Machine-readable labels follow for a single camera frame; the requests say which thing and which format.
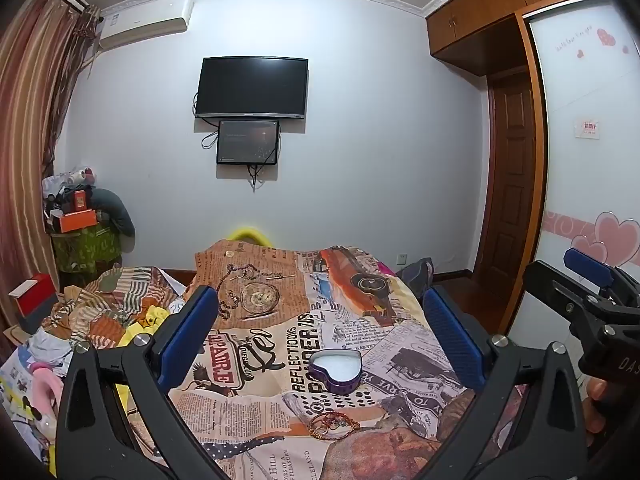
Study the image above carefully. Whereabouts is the small black wall monitor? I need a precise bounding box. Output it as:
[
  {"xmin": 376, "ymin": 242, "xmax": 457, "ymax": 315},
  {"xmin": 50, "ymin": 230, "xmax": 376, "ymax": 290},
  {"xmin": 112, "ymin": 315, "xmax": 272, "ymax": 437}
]
[{"xmin": 216, "ymin": 119, "xmax": 280, "ymax": 166}]

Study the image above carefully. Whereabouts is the brown wooden door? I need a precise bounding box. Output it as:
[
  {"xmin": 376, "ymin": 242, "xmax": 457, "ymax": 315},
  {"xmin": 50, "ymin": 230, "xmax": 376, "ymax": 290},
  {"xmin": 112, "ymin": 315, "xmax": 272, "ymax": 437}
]
[{"xmin": 487, "ymin": 72, "xmax": 538, "ymax": 277}]

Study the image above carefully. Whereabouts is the striped brown curtain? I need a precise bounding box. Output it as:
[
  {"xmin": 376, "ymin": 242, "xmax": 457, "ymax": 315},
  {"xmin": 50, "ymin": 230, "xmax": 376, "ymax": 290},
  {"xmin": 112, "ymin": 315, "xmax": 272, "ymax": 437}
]
[{"xmin": 0, "ymin": 0, "xmax": 103, "ymax": 341}]

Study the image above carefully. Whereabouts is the striped patchwork quilt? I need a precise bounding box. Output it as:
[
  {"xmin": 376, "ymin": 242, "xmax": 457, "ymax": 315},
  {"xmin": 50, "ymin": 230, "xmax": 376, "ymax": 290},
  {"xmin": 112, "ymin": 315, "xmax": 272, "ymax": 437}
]
[{"xmin": 55, "ymin": 266, "xmax": 188, "ymax": 351}]

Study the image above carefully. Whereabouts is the white paper label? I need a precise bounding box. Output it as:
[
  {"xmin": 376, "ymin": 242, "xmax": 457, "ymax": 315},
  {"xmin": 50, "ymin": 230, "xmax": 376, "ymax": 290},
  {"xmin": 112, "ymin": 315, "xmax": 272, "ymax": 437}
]
[{"xmin": 572, "ymin": 119, "xmax": 604, "ymax": 139}]

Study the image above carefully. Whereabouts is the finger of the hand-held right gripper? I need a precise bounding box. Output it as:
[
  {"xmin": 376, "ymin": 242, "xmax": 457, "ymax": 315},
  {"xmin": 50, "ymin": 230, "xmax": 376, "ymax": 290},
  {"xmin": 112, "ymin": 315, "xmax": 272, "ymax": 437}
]
[
  {"xmin": 562, "ymin": 247, "xmax": 640, "ymax": 307},
  {"xmin": 521, "ymin": 259, "xmax": 623, "ymax": 346}
]

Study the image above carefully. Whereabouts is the cartoon print sheet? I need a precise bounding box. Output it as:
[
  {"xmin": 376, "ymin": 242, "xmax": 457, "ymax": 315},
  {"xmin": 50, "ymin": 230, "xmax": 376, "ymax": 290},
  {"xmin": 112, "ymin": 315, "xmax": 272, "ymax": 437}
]
[{"xmin": 0, "ymin": 345, "xmax": 66, "ymax": 463}]

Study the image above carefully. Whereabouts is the green patterned bag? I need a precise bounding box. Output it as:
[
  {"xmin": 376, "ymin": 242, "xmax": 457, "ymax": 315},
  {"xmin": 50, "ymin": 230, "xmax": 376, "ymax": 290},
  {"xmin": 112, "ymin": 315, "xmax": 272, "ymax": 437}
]
[{"xmin": 52, "ymin": 222, "xmax": 123, "ymax": 273}]

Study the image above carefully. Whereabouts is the grey cushion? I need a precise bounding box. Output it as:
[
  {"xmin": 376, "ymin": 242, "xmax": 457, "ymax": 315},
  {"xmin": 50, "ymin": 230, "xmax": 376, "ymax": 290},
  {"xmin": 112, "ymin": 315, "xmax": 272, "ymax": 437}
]
[{"xmin": 90, "ymin": 187, "xmax": 136, "ymax": 237}]

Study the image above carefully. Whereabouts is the black television cable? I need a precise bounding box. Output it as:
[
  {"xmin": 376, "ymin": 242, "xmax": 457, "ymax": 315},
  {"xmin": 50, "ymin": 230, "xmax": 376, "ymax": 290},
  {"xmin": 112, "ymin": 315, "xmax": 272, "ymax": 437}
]
[{"xmin": 192, "ymin": 92, "xmax": 219, "ymax": 150}]

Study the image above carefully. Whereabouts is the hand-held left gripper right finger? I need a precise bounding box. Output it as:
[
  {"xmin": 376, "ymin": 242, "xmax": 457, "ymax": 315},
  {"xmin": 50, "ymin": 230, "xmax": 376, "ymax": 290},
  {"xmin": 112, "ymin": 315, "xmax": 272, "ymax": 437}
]
[{"xmin": 421, "ymin": 286, "xmax": 589, "ymax": 480}]

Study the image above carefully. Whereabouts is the purple heart-shaped tin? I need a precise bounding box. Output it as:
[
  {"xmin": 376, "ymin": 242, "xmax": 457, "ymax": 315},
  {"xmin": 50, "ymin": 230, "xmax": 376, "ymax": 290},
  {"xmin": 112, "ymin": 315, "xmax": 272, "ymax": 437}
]
[{"xmin": 307, "ymin": 350, "xmax": 362, "ymax": 394}]

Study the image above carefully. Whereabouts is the dark bag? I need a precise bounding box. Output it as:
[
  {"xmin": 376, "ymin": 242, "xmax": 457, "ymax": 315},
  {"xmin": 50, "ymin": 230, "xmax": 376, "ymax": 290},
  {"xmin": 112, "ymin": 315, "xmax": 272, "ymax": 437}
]
[{"xmin": 397, "ymin": 257, "xmax": 435, "ymax": 291}]

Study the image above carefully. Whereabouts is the newspaper print blanket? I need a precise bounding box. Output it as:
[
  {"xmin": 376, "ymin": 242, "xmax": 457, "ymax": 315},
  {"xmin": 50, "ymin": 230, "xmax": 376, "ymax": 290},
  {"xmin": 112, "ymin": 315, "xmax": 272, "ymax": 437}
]
[{"xmin": 167, "ymin": 239, "xmax": 506, "ymax": 480}]

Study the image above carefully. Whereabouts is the red and white box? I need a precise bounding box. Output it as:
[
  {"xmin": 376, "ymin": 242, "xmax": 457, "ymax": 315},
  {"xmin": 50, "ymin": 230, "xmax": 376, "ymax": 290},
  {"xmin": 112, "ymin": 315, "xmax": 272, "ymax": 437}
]
[{"xmin": 9, "ymin": 274, "xmax": 56, "ymax": 335}]

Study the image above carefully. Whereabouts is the black wall television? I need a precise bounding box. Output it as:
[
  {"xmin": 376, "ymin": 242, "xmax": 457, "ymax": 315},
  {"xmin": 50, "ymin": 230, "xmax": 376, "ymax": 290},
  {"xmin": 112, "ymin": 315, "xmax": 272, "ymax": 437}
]
[{"xmin": 195, "ymin": 57, "xmax": 309, "ymax": 121}]

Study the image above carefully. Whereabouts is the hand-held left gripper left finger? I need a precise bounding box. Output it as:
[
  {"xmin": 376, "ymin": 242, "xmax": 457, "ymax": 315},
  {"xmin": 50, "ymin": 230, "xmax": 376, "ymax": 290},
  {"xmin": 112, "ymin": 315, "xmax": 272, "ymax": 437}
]
[{"xmin": 55, "ymin": 284, "xmax": 232, "ymax": 480}]

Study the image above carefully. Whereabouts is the braided brown bracelet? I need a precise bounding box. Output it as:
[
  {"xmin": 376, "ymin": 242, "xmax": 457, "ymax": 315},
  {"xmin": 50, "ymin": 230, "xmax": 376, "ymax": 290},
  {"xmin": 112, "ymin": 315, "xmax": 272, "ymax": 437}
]
[{"xmin": 307, "ymin": 412, "xmax": 361, "ymax": 442}]

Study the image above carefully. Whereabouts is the wooden overhead cabinet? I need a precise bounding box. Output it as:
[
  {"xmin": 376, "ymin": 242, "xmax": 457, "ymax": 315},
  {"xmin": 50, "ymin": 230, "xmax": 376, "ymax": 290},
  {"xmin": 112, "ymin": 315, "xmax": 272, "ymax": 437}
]
[{"xmin": 425, "ymin": 0, "xmax": 606, "ymax": 77}]

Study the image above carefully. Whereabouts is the white air conditioner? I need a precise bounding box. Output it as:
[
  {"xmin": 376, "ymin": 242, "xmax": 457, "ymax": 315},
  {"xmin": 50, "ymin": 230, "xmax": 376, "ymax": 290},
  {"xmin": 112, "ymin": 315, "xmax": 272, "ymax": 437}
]
[{"xmin": 97, "ymin": 0, "xmax": 195, "ymax": 52}]

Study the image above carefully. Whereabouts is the white heart-print wardrobe door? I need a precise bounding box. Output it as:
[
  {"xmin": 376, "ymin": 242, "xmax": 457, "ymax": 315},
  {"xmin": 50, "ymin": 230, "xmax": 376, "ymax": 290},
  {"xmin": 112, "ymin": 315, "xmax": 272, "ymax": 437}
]
[{"xmin": 521, "ymin": 0, "xmax": 640, "ymax": 341}]

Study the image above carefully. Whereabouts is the orange box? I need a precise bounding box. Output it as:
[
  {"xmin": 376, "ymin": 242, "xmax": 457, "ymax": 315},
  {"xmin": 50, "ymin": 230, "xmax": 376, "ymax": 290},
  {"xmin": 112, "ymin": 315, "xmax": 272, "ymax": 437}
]
[{"xmin": 50, "ymin": 208, "xmax": 98, "ymax": 234}]

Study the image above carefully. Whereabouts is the yellow duck-print cloth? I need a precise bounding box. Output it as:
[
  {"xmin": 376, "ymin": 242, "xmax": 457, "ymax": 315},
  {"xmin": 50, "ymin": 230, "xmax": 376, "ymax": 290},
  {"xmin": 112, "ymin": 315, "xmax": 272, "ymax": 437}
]
[{"xmin": 117, "ymin": 305, "xmax": 172, "ymax": 349}]

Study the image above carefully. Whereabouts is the person's right hand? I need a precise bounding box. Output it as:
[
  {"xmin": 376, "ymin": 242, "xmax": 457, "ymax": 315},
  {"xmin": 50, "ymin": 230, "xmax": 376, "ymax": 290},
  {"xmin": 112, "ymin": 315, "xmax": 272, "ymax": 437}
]
[{"xmin": 581, "ymin": 377, "xmax": 610, "ymax": 450}]

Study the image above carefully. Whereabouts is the yellow plastic frame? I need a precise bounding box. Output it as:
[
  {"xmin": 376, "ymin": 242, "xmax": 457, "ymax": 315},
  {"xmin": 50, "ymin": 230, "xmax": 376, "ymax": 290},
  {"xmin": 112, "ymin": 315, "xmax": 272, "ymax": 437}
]
[{"xmin": 225, "ymin": 227, "xmax": 273, "ymax": 248}]

